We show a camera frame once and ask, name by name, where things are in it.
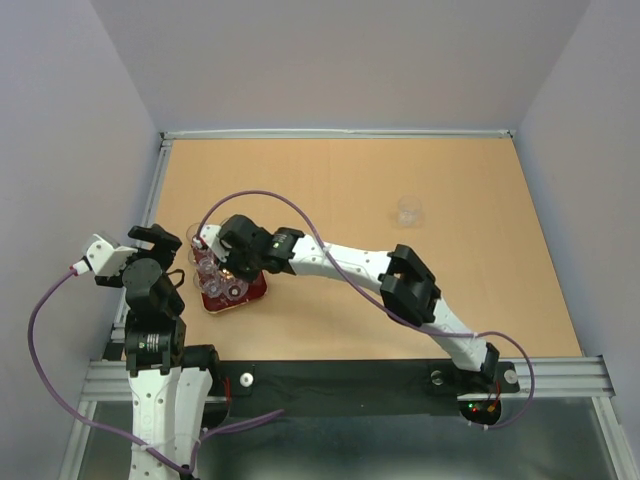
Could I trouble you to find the clear glass from corner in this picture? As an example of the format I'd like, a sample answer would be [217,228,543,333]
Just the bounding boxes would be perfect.
[186,222,206,251]

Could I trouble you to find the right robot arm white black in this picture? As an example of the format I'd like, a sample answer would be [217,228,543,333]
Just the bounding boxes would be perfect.
[201,215,499,390]

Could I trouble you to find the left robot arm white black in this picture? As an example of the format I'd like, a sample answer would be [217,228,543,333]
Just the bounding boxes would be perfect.
[86,224,223,479]

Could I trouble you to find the red tray with gold rim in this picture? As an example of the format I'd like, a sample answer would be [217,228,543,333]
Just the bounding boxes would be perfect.
[196,261,267,314]

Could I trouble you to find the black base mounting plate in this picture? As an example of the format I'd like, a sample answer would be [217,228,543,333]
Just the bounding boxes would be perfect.
[204,359,520,426]

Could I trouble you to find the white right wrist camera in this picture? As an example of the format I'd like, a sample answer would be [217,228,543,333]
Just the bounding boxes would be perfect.
[191,224,228,263]

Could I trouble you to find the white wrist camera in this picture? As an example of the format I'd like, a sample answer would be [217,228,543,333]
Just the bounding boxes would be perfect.
[191,224,228,263]
[70,233,137,277]

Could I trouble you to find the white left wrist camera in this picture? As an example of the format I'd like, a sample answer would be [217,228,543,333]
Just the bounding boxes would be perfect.
[70,233,137,277]

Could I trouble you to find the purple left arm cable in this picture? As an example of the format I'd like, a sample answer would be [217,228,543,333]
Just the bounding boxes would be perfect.
[27,264,286,476]

